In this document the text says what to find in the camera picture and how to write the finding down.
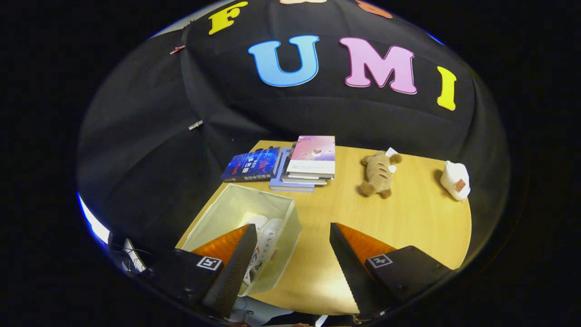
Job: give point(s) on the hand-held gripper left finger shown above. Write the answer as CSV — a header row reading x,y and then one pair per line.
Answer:
x,y
231,277

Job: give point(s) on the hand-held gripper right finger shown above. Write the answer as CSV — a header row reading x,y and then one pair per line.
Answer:
x,y
352,277

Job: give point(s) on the cream fabric storage box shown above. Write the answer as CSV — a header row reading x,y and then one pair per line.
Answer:
x,y
281,263

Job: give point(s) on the white shoe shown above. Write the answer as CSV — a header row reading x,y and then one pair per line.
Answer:
x,y
270,238
258,222

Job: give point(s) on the white desk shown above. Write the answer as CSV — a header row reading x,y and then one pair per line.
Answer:
x,y
134,256

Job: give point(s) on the brown plush toy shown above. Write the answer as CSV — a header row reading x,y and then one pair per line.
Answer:
x,y
379,175

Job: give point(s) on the dark blue book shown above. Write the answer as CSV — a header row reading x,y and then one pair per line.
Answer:
x,y
252,164

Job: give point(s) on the pink cover book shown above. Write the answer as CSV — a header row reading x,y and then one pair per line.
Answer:
x,y
313,152

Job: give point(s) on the white pouch with red label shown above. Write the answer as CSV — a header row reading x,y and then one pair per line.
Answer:
x,y
455,179

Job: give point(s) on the silver clip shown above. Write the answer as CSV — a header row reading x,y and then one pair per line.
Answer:
x,y
195,125

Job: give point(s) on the black backdrop cloth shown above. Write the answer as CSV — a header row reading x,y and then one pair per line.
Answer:
x,y
317,113

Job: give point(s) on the pink clip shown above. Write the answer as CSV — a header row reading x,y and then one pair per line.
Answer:
x,y
178,49

